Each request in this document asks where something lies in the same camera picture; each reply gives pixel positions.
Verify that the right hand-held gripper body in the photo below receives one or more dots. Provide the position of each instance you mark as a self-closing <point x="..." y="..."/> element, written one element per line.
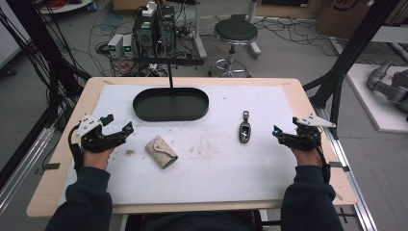
<point x="304" y="138"/>

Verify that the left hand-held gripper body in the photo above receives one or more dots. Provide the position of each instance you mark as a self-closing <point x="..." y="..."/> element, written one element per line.
<point x="93" y="141"/>

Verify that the black car key fob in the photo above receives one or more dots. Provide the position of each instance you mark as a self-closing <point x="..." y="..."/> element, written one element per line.
<point x="245" y="130"/>

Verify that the beige key pouch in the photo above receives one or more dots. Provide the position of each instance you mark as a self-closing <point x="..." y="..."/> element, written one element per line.
<point x="160" y="150"/>

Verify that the black oval tray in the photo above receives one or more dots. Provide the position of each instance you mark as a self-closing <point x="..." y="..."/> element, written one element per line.
<point x="170" y="106"/>

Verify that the person's left hand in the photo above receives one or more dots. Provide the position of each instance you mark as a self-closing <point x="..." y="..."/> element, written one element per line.
<point x="96" y="159"/>

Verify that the person's right hand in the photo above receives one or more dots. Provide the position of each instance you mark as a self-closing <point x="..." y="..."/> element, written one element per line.
<point x="307" y="157"/>

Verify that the black tape strip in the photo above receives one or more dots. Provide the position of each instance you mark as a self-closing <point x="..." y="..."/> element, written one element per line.
<point x="340" y="165"/>
<point x="51" y="166"/>

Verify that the light wooden table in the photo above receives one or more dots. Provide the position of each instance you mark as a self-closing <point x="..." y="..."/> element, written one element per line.
<point x="48" y="189"/>

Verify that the white floor platform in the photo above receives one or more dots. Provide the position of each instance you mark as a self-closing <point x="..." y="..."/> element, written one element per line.
<point x="365" y="96"/>

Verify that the grey bench power supply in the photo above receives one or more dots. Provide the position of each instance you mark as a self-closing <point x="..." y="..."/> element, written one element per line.
<point x="127" y="46"/>
<point x="114" y="45"/>

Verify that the white table mat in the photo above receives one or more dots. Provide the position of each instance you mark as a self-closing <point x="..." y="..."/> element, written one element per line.
<point x="208" y="173"/>

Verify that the white table leg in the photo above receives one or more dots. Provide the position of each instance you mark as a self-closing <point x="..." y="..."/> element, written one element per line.
<point x="254" y="45"/>
<point x="199" y="38"/>

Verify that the black computer tower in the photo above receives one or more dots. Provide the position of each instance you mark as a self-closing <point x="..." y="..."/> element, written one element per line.
<point x="166" y="29"/>
<point x="145" y="35"/>

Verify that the black round stool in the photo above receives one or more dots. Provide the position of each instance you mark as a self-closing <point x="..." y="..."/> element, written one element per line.
<point x="235" y="30"/>

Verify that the brown cardboard box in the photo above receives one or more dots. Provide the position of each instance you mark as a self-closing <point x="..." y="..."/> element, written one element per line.
<point x="343" y="16"/>

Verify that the white power strip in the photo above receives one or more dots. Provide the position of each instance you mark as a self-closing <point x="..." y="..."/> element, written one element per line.
<point x="149" y="9"/>

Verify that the white round table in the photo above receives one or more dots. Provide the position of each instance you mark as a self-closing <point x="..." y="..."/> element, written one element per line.
<point x="67" y="6"/>

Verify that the aluminium rail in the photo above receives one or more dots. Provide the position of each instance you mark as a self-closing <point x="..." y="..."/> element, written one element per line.
<point x="22" y="166"/>
<point x="352" y="179"/>

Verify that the black frame post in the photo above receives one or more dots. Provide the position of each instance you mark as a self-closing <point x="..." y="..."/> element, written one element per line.
<point x="346" y="61"/>

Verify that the black camera stand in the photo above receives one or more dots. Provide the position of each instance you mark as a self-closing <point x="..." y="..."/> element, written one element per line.
<point x="168" y="61"/>

